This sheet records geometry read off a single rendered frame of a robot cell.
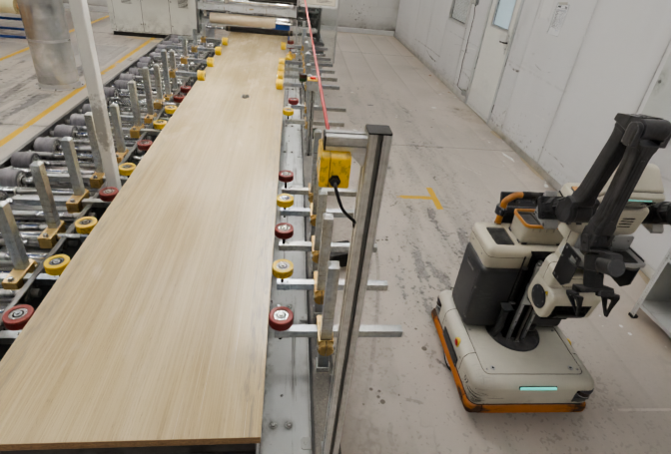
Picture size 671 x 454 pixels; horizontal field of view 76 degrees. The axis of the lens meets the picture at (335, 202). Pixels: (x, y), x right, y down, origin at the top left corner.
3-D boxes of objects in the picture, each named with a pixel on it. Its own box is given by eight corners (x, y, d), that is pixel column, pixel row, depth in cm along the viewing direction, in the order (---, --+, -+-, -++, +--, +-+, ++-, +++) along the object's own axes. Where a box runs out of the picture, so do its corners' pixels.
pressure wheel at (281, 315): (293, 346, 143) (294, 322, 137) (268, 347, 141) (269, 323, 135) (292, 328, 149) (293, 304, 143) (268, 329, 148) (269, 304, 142)
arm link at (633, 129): (664, 120, 121) (628, 118, 120) (680, 128, 116) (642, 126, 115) (602, 240, 144) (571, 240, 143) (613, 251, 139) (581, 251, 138)
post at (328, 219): (323, 312, 172) (333, 212, 148) (323, 318, 169) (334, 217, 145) (314, 312, 172) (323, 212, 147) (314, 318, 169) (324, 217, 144)
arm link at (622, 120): (650, 102, 126) (618, 100, 125) (680, 127, 116) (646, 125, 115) (578, 212, 156) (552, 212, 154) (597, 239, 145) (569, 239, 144)
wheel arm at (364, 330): (398, 331, 151) (400, 323, 149) (400, 339, 148) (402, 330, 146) (275, 331, 146) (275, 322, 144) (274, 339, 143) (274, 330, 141)
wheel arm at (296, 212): (367, 216, 215) (368, 209, 213) (368, 220, 212) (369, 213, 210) (281, 214, 210) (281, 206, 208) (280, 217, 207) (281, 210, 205)
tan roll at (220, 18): (316, 30, 554) (317, 20, 548) (316, 32, 544) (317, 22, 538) (202, 21, 538) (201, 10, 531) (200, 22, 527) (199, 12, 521)
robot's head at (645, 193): (579, 173, 165) (607, 158, 151) (630, 175, 167) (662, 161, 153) (585, 209, 161) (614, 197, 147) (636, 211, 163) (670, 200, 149)
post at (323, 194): (319, 279, 196) (327, 189, 171) (319, 284, 193) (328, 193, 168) (311, 279, 196) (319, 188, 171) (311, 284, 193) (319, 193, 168)
